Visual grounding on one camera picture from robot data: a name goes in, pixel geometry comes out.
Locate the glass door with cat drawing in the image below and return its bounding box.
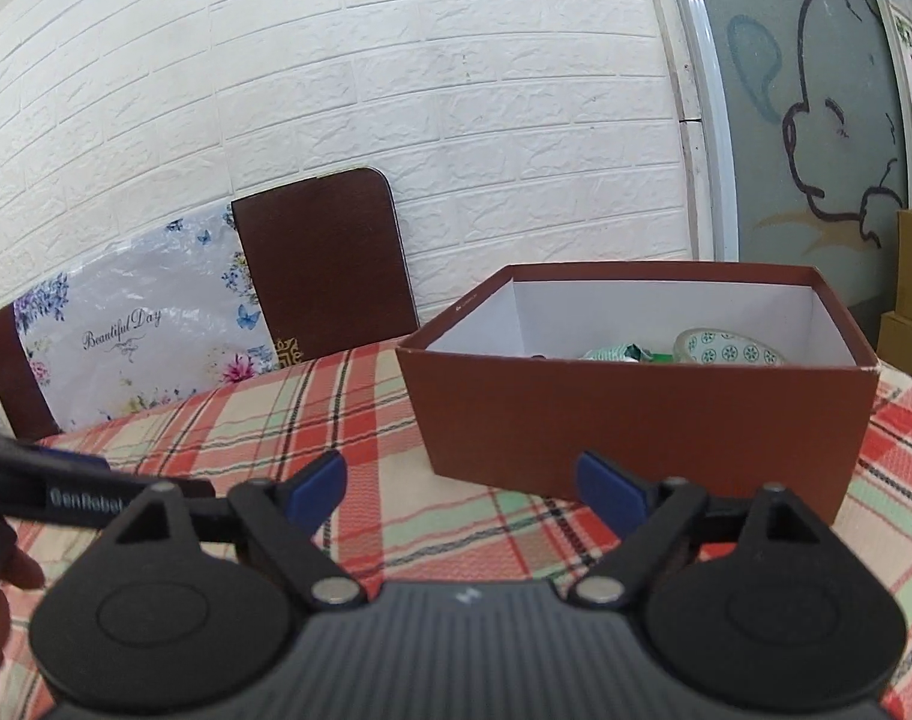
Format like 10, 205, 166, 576
684, 0, 912, 265

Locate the brown storage box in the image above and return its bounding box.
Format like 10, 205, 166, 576
395, 260, 880, 527

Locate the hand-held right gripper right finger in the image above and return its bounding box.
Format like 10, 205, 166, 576
571, 449, 821, 609

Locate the person's left hand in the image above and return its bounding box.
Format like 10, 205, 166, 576
0, 511, 47, 700

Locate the brown wooden headboard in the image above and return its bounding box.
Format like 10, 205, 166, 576
0, 166, 420, 443

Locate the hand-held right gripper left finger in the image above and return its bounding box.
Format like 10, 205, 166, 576
115, 450, 368, 611

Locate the small green packet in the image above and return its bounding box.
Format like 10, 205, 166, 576
579, 340, 679, 364

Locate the plaid blanket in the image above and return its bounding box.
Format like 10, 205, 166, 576
0, 336, 912, 720

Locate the green patterned clear tape roll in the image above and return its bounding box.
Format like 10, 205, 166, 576
671, 325, 788, 368

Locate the floral plastic sheet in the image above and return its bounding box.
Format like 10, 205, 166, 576
11, 198, 281, 433

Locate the white door frame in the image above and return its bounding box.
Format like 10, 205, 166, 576
636, 0, 743, 265

